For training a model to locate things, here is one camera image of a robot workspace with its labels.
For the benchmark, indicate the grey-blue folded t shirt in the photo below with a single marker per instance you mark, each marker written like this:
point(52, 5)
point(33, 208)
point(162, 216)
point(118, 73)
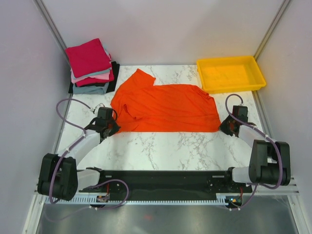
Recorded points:
point(91, 89)

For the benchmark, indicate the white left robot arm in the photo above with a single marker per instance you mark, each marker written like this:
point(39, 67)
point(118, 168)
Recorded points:
point(59, 178)

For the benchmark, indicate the teal folded t shirt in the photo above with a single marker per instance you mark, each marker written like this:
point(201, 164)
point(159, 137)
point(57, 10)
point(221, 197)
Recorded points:
point(103, 72)

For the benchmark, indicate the crimson folded t shirt top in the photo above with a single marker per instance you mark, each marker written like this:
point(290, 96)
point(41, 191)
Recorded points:
point(88, 58)

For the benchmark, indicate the left aluminium frame post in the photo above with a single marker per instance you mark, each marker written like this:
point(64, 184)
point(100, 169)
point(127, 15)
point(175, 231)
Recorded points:
point(51, 24)

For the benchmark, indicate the right aluminium frame post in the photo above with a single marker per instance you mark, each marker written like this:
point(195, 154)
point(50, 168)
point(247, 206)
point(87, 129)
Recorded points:
point(273, 25)

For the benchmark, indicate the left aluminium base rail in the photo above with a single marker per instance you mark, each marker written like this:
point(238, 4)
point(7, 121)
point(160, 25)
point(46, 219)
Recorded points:
point(34, 213)

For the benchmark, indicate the aluminium frame post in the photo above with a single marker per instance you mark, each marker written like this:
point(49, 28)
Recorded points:
point(273, 25)
point(51, 24)

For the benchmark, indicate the yellow plastic tray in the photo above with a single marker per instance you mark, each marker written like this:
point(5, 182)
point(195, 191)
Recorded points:
point(229, 75)

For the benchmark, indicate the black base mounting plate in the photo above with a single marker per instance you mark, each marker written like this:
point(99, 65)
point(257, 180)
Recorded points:
point(167, 184)

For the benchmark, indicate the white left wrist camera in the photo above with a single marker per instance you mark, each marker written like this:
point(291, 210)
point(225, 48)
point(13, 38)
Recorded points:
point(99, 105)

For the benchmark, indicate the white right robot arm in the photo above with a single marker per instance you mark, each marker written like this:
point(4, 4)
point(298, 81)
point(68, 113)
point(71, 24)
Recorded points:
point(270, 160)

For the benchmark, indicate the black folded t shirt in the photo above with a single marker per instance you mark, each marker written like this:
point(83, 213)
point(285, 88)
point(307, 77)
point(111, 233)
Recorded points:
point(112, 84)

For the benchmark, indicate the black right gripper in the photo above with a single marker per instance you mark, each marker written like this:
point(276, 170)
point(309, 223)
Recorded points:
point(223, 128)

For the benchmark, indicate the pink folded t shirt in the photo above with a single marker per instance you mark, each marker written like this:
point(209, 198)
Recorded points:
point(103, 77)

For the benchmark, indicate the white slotted cable duct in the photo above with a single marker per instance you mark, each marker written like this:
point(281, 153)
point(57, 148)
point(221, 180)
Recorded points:
point(103, 200)

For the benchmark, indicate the crimson folded t shirt lower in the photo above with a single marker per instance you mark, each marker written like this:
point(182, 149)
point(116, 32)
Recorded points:
point(90, 81)

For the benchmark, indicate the orange t shirt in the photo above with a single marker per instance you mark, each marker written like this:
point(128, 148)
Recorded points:
point(142, 106)

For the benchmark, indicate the crimson folded t shirt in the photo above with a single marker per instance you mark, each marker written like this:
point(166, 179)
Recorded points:
point(88, 58)
point(90, 81)

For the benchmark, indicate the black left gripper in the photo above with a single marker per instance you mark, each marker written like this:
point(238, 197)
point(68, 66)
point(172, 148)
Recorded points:
point(116, 127)

